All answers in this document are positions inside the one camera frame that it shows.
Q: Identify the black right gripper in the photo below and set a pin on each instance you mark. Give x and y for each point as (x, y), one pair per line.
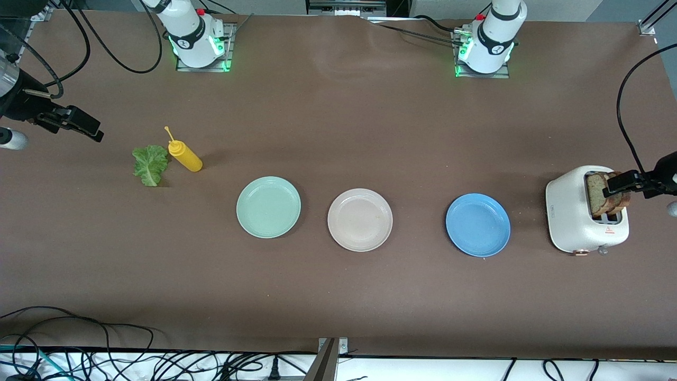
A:
(22, 103)

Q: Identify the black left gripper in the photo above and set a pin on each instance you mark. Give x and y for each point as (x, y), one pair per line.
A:
(667, 172)

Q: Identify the brown bread slice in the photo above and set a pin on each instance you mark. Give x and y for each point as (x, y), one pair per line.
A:
(623, 201)
(596, 198)

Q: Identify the green lettuce leaf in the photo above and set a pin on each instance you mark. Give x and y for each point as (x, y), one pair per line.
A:
(151, 165)

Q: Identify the yellow squeeze bottle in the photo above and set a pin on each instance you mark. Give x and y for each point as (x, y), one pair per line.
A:
(186, 156)

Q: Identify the beige plate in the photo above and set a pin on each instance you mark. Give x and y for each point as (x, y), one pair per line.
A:
(360, 220)

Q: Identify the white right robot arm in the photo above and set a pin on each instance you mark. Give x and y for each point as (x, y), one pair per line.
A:
(188, 32)

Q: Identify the blue plate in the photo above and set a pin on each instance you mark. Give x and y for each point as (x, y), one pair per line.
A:
(478, 225)

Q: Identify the mint green plate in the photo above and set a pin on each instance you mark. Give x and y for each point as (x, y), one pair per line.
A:
(268, 207)

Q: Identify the white toaster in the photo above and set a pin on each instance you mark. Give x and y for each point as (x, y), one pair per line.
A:
(568, 211)

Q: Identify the black power plug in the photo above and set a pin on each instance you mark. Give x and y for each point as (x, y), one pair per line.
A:
(274, 370)

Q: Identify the aluminium frame rail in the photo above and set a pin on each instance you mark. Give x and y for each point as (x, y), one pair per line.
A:
(42, 11)

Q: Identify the metal corner bracket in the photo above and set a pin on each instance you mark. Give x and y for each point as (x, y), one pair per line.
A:
(646, 27)

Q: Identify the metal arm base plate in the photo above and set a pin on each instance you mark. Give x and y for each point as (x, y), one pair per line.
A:
(484, 75)
(230, 50)

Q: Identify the aluminium frame block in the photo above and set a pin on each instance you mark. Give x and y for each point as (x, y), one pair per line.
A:
(346, 8)

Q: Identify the metal table edge bracket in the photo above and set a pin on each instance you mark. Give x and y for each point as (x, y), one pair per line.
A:
(328, 365)

